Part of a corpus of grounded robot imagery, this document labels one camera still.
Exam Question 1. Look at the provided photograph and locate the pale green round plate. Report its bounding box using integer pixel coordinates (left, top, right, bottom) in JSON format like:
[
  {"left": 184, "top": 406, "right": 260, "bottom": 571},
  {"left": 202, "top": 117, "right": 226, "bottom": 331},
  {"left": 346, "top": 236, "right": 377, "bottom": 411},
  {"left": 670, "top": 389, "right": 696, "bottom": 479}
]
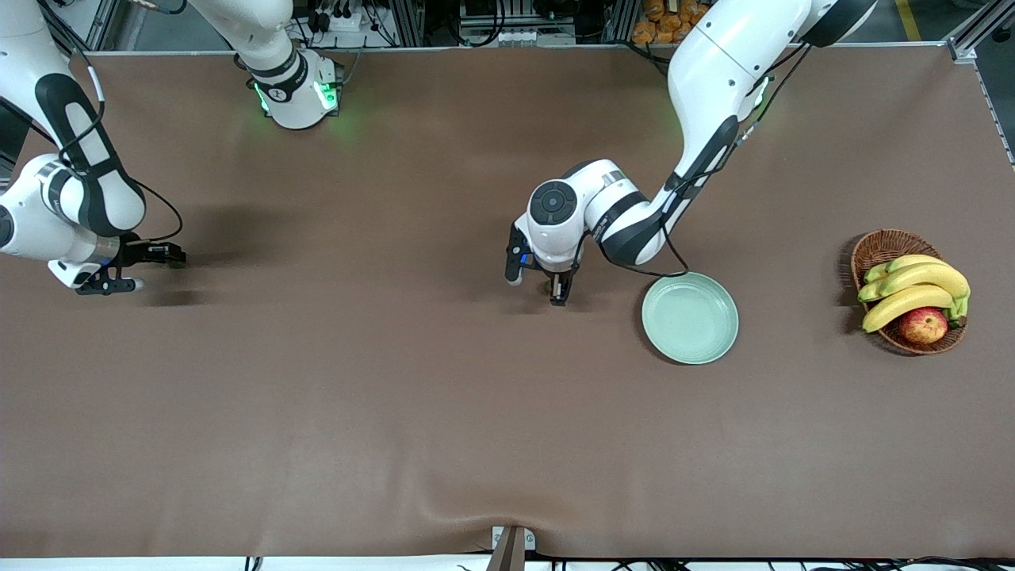
[{"left": 642, "top": 272, "right": 740, "bottom": 366}]

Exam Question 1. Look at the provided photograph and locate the brown table mat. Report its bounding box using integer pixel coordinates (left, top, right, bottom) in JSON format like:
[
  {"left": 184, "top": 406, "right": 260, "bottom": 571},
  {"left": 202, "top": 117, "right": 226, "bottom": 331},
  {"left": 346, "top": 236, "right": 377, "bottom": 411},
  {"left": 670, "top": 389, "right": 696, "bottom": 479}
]
[{"left": 0, "top": 44, "right": 1015, "bottom": 560}]

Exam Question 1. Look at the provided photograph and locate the grey equipment rack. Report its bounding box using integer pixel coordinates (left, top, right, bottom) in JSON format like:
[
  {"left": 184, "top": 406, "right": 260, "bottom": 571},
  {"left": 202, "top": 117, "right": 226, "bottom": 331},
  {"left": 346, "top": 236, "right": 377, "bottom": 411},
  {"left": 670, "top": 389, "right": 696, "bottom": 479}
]
[{"left": 381, "top": 0, "right": 635, "bottom": 48}]

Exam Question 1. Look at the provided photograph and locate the orange packaged bread pile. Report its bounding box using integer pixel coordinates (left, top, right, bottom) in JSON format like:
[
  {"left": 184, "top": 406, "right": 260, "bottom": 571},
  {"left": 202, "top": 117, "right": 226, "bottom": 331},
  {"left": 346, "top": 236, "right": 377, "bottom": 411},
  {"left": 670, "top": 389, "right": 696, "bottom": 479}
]
[{"left": 632, "top": 0, "right": 714, "bottom": 44}]

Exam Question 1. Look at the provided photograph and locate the white power strip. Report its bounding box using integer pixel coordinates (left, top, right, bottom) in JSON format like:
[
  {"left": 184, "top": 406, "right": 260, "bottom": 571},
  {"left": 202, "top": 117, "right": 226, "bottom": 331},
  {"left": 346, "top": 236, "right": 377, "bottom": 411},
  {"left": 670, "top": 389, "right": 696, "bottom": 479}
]
[{"left": 305, "top": 0, "right": 366, "bottom": 33}]

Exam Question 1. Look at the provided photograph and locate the brown wicker basket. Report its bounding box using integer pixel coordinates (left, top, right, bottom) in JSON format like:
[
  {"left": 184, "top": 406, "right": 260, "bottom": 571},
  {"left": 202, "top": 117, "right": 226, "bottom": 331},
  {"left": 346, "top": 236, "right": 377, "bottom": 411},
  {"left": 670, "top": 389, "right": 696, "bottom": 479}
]
[{"left": 851, "top": 229, "right": 969, "bottom": 355}]

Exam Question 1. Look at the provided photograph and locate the yellow banana bunch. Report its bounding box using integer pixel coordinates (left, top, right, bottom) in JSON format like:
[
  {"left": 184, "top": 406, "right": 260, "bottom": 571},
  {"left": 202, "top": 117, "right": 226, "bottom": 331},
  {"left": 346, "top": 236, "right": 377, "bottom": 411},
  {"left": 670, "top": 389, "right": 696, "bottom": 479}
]
[{"left": 858, "top": 255, "right": 971, "bottom": 334}]

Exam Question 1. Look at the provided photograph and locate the red apple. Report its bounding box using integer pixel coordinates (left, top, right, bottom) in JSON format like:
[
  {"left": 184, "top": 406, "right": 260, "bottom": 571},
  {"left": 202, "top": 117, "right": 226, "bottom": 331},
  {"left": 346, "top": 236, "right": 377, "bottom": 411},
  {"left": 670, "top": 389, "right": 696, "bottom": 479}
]
[{"left": 898, "top": 307, "right": 949, "bottom": 345}]

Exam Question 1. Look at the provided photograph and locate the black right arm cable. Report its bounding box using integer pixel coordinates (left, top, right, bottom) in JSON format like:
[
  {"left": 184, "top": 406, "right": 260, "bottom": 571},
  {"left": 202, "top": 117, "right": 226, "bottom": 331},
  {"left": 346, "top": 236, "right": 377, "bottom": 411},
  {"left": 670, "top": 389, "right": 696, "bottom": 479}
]
[{"left": 59, "top": 0, "right": 187, "bottom": 243}]

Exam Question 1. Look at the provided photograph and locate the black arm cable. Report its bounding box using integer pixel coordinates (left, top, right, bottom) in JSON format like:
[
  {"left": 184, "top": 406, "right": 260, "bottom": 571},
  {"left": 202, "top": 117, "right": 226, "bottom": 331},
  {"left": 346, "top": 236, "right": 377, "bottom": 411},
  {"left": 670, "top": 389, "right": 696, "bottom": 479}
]
[
  {"left": 59, "top": 0, "right": 187, "bottom": 243},
  {"left": 615, "top": 44, "right": 814, "bottom": 280}
]

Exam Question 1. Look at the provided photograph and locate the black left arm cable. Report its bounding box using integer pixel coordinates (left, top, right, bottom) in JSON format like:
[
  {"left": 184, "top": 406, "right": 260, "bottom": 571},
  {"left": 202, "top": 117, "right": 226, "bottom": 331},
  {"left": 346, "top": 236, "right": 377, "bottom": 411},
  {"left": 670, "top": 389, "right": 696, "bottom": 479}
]
[{"left": 615, "top": 44, "right": 814, "bottom": 280}]

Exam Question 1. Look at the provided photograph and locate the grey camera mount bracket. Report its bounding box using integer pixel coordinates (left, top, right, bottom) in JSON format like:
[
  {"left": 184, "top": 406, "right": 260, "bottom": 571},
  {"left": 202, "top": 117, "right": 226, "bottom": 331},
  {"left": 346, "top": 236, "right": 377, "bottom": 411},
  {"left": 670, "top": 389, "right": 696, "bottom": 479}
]
[{"left": 485, "top": 526, "right": 536, "bottom": 571}]

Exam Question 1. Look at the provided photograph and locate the aluminium frame post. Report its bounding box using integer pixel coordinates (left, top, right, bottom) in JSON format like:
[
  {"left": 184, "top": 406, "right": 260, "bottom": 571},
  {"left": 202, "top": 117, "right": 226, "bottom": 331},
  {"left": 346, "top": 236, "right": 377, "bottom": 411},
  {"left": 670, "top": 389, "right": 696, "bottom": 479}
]
[{"left": 949, "top": 0, "right": 1015, "bottom": 64}]

